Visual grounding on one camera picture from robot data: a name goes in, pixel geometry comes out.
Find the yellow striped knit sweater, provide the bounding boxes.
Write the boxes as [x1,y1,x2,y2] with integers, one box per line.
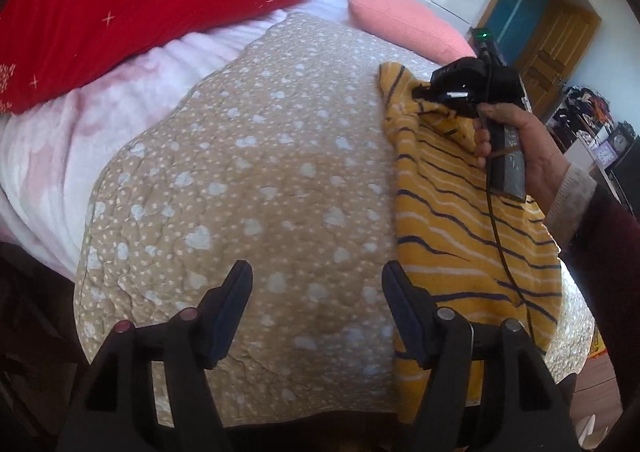
[376,60,564,425]

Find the person's right hand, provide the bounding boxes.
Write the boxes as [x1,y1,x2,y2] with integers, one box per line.
[478,103,570,215]

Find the brown wooden door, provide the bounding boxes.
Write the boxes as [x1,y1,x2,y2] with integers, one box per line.
[478,0,602,120]

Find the pink small pillow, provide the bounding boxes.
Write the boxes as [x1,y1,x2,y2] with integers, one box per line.
[348,0,475,65]

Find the white shelf unit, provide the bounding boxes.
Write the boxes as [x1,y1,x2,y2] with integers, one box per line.
[547,86,621,203]

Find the small desk clock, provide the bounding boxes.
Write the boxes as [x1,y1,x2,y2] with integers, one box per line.
[608,121,636,157]

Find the black television screen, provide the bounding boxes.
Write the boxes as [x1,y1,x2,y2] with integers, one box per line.
[608,138,640,219]

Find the beige spotted quilt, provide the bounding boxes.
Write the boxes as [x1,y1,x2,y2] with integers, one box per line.
[74,13,594,426]

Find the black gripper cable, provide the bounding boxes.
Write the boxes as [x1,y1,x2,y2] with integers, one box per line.
[476,45,547,358]

